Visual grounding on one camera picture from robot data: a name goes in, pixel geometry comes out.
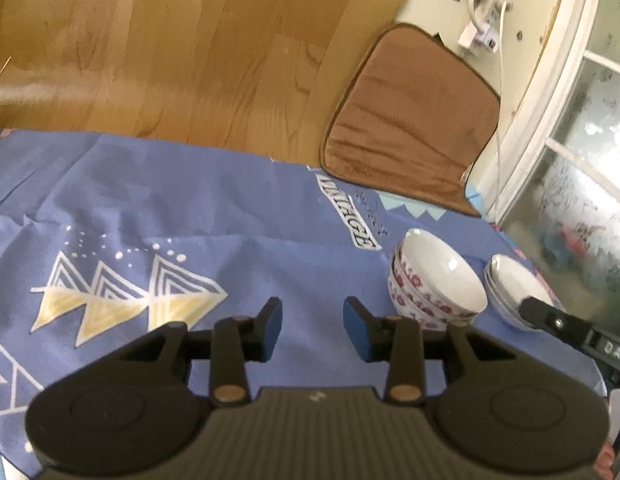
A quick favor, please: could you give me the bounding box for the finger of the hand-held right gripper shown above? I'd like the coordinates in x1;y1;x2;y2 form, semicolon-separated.
518;297;592;350

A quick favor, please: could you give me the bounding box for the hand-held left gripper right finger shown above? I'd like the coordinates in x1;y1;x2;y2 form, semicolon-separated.
342;296;520;405

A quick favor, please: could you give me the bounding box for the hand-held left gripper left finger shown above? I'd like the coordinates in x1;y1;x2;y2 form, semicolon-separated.
107;296;283;406

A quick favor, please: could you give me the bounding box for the white bowl with purple flowers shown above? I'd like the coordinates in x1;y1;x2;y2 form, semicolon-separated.
388;272;478;332
397;228;488;315
391;252;483;323

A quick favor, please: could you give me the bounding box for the blue printed blanket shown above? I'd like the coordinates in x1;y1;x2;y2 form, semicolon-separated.
0;129;610;478

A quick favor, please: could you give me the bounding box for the white framed glass door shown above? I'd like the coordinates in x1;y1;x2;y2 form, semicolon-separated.
482;0;620;346

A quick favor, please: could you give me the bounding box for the brown seat cushion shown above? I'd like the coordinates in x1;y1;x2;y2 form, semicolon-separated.
318;23;502;218

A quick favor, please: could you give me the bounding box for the white power strip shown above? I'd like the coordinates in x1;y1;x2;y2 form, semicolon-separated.
458;0;511;54

